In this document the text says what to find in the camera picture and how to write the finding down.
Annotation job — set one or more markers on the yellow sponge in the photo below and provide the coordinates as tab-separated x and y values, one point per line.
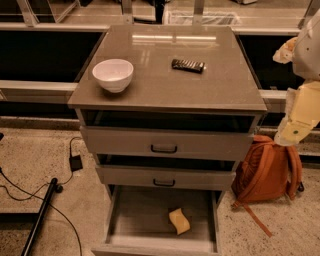
179	221

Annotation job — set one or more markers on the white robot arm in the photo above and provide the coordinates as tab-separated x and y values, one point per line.
302	110

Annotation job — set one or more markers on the grey drawer cabinet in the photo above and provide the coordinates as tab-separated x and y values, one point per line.
223	98

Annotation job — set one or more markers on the top grey drawer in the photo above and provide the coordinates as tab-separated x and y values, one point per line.
164	143

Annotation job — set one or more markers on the grey drawer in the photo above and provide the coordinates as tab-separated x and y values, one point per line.
138	223
164	143
165	178

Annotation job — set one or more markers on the middle grey drawer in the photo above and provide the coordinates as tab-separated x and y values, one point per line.
165	178

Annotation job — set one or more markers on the bottom grey drawer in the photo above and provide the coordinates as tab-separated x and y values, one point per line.
138	223

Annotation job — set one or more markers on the white ceramic bowl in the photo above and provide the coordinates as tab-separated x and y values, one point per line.
113	75

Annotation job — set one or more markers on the dark wrapped snack bar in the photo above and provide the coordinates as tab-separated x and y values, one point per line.
188	65

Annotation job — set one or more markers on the black power adapter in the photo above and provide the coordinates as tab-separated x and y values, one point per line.
75	163

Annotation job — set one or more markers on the orange backpack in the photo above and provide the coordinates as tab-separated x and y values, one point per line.
268	172

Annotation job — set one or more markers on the black pole on floor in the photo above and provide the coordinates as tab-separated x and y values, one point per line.
40	217

